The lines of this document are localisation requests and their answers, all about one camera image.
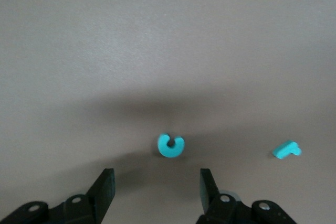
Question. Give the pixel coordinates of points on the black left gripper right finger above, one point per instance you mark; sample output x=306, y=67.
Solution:
x=210, y=203

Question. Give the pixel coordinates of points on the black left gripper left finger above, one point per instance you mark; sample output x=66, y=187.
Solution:
x=102, y=195

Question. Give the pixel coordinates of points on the teal foam letter c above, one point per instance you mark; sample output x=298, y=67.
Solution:
x=168, y=151

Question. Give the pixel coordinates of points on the teal foam letter r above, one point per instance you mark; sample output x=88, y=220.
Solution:
x=284, y=150

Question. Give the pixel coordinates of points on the brown table cover sheet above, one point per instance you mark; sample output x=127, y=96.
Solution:
x=168, y=51

